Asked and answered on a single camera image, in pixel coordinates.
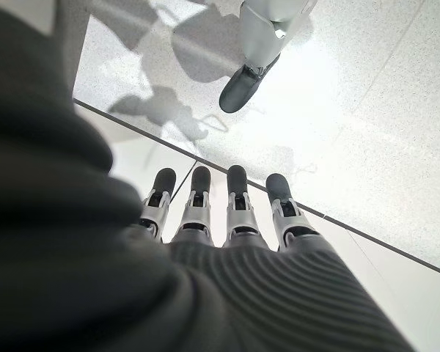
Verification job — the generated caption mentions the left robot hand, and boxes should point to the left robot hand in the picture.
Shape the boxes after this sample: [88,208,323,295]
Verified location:
[0,0,416,352]

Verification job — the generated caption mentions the left robot leg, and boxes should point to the left robot leg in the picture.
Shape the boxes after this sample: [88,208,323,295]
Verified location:
[219,0,319,114]

